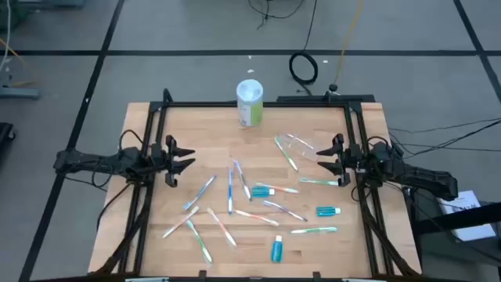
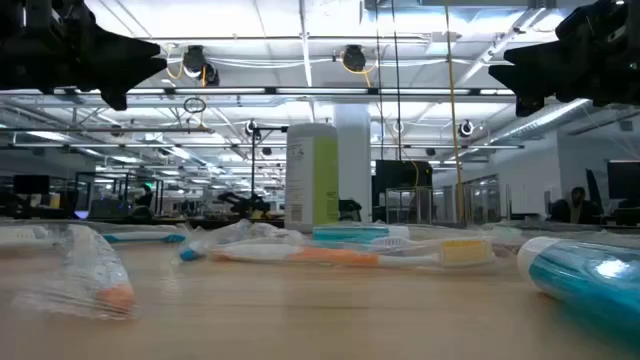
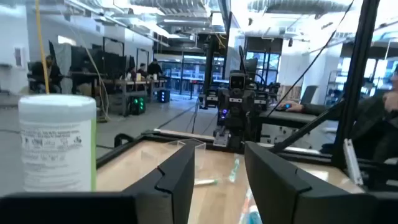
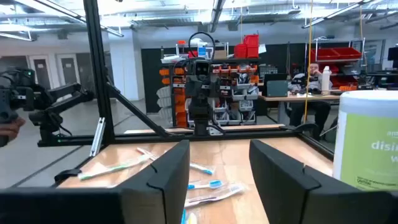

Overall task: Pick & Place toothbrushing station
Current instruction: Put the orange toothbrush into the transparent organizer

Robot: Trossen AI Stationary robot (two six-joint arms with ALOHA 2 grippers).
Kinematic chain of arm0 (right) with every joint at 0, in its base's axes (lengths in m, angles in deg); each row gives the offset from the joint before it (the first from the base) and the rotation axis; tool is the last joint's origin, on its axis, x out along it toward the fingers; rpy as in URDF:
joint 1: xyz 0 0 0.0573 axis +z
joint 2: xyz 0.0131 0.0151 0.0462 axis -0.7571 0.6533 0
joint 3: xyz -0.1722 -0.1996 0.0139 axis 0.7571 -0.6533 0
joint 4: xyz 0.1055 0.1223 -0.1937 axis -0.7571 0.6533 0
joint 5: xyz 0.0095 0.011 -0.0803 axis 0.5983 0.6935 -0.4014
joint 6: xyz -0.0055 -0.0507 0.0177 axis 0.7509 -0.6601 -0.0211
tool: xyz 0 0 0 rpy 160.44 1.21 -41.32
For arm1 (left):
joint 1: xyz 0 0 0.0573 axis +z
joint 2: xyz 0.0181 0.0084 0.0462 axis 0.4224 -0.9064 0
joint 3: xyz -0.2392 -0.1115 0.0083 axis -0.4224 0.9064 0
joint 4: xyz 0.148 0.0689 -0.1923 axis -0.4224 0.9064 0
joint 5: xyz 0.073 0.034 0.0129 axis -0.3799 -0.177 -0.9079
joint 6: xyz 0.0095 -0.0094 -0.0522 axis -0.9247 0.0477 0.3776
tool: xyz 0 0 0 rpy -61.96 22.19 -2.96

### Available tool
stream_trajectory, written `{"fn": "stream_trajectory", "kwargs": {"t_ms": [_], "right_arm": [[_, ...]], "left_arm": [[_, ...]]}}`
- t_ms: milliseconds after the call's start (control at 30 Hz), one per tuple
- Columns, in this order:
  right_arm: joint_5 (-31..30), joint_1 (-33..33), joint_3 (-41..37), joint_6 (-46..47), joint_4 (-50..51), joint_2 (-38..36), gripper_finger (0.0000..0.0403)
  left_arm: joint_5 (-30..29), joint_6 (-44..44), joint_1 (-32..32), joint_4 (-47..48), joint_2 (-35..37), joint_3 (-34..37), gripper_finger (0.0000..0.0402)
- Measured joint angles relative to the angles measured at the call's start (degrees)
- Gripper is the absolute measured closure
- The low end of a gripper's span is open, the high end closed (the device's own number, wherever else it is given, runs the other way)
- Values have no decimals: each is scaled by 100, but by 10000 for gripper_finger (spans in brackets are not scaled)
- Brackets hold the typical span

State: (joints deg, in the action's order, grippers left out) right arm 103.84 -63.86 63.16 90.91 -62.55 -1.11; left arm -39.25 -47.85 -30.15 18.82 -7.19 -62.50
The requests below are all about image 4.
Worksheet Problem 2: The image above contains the black aluminium frame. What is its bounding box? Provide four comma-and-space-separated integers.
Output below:
37, 0, 335, 189

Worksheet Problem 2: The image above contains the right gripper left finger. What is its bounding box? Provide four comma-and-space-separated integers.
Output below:
0, 139, 191, 224

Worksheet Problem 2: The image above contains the white plastic bottle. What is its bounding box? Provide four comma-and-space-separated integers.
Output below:
321, 65, 332, 93

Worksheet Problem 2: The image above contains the silver aluminium bracket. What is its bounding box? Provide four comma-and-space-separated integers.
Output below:
89, 116, 107, 157

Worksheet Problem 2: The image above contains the person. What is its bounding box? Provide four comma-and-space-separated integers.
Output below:
287, 63, 333, 139

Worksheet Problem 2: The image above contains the rack with red bins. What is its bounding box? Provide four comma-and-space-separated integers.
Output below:
310, 37, 367, 91

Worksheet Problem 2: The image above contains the black frame clip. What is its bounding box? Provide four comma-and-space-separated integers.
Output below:
53, 168, 83, 184

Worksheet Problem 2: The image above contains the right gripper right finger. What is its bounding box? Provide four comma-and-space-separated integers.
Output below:
249, 139, 398, 224

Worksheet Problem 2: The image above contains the white green wipes canister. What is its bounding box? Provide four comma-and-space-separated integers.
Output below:
332, 90, 398, 192

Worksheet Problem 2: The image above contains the purple toothbrush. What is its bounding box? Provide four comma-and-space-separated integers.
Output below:
184, 182, 248, 208

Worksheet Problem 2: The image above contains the teal laptop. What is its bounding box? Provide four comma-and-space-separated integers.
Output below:
266, 80, 289, 98

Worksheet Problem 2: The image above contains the storage rack with bins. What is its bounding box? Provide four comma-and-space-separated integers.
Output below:
158, 33, 261, 128

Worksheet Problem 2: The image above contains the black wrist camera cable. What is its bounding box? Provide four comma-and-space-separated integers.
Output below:
187, 31, 216, 62

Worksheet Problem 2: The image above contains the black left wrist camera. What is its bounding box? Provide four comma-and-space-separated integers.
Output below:
193, 58, 213, 77

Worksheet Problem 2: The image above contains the blue toothbrush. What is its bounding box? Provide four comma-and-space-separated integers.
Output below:
187, 179, 225, 191
136, 147, 216, 176

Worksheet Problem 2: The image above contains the yellow hanging cable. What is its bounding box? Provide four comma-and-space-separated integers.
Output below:
303, 0, 314, 124

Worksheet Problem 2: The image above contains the person's hand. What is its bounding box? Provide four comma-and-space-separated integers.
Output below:
0, 116, 27, 147

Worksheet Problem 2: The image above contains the wrapped green toothbrush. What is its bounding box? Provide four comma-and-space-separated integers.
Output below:
77, 154, 150, 181

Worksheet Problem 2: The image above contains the wooden desk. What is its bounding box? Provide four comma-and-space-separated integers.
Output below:
257, 91, 343, 125

